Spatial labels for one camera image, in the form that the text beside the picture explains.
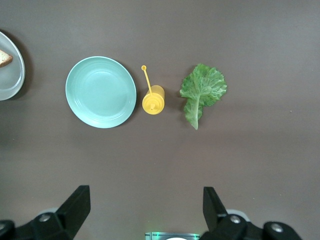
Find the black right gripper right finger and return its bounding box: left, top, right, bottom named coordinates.
left=199, top=186, right=304, bottom=240

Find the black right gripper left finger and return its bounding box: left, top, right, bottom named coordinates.
left=0, top=184, right=91, bottom=240

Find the green lettuce leaf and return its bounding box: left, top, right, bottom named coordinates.
left=179, top=63, right=228, bottom=131

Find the yellow mustard squeeze bottle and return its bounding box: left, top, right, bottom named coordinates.
left=141, top=65, right=166, bottom=116

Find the brown bread slice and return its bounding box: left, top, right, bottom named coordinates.
left=0, top=49, right=14, bottom=68

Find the mint green plate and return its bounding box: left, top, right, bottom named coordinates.
left=65, top=55, right=138, bottom=129

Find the beige plate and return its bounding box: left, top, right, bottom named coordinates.
left=0, top=30, right=26, bottom=102

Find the brown table cloth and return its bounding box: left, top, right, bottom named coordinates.
left=0, top=0, right=320, bottom=240

